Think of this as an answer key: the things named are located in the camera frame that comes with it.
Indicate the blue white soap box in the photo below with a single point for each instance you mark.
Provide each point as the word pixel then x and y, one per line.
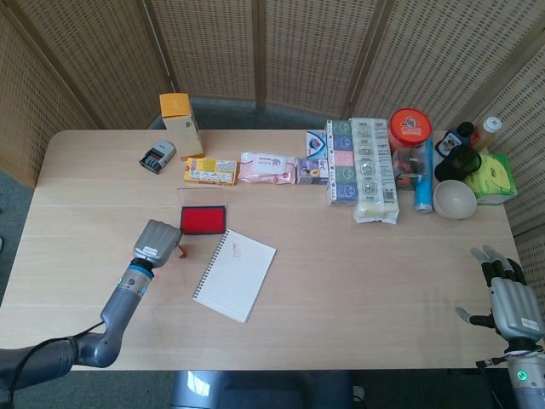
pixel 316 144

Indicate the clear jar orange lid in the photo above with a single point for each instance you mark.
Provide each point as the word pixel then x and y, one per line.
pixel 411 125

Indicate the tall cream orange box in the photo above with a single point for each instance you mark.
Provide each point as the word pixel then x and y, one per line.
pixel 184 132

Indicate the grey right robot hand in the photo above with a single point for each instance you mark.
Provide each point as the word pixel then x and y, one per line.
pixel 513 311

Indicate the blue tube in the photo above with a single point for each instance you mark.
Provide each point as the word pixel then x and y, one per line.
pixel 423 196

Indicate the woven folding screen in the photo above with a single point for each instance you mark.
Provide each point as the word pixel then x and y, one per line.
pixel 298 51

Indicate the red ink pad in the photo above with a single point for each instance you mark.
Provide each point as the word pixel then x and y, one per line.
pixel 202 219

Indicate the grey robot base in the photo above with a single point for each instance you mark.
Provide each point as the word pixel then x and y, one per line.
pixel 255 389

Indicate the clear pack of cream blocks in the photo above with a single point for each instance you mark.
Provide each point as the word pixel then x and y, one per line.
pixel 374 174

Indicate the grey date stamper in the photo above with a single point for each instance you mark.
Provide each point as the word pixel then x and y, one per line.
pixel 157 157

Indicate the small purple box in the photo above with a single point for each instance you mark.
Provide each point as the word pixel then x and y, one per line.
pixel 311 171

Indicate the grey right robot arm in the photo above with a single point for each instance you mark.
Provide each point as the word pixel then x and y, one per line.
pixel 528 383

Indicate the pink wet wipes pack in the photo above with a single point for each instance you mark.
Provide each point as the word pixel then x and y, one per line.
pixel 266 168

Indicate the black bottle with label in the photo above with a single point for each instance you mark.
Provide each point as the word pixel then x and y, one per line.
pixel 451 140

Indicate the white spiral notebook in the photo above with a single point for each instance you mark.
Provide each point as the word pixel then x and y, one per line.
pixel 236 281

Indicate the multicolour tissue pack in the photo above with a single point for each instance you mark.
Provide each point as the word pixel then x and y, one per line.
pixel 342 164

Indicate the green tissue pack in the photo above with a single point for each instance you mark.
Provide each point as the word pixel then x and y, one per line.
pixel 496 179

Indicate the yellow flat box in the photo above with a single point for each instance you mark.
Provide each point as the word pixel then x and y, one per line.
pixel 210 171

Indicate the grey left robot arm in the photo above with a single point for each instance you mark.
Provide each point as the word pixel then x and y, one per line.
pixel 115 319

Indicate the beige bowl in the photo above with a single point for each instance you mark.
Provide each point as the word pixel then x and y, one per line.
pixel 454 200

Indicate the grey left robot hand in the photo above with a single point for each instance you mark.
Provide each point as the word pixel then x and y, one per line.
pixel 157 243

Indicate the dark green cup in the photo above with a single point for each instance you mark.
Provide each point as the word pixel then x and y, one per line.
pixel 460 164

